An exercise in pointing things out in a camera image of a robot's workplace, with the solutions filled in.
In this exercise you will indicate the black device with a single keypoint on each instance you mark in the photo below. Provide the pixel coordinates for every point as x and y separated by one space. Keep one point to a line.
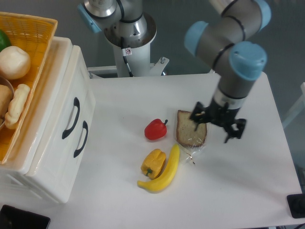
296 204
14 218

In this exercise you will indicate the green pepper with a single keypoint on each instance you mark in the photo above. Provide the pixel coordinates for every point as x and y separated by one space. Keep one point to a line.
4 40

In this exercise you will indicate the black device bottom left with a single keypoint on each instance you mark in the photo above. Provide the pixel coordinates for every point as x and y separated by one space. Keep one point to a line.
14 218

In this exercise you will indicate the yellow banana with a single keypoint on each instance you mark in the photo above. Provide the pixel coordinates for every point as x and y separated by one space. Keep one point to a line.
167 175

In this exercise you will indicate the long white bread roll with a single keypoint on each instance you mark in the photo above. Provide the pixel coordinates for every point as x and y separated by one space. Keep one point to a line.
16 106

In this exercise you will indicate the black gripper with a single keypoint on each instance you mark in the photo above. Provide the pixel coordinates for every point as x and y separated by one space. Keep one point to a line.
221 116

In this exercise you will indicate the black device bottom right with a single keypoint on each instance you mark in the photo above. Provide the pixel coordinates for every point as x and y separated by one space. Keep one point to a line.
296 204

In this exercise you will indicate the bread slice in plastic bag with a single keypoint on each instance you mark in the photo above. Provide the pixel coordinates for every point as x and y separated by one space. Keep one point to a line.
191 138

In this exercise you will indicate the round white bun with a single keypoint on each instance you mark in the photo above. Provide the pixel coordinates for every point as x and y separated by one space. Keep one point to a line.
14 63

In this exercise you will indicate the yellow bell pepper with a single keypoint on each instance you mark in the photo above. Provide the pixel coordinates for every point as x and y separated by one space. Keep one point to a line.
153 164

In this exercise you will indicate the brown bread roll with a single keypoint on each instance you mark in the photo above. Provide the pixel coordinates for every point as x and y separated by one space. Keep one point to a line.
5 98

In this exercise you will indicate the red bell pepper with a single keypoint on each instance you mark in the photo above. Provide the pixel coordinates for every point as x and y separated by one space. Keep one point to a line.
156 129

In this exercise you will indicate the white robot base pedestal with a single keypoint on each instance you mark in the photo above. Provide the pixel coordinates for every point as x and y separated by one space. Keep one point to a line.
131 44

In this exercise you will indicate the white drawer cabinet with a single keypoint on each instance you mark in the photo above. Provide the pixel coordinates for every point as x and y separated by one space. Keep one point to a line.
15 185

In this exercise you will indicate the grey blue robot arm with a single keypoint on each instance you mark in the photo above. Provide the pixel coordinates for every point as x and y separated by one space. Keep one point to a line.
224 47

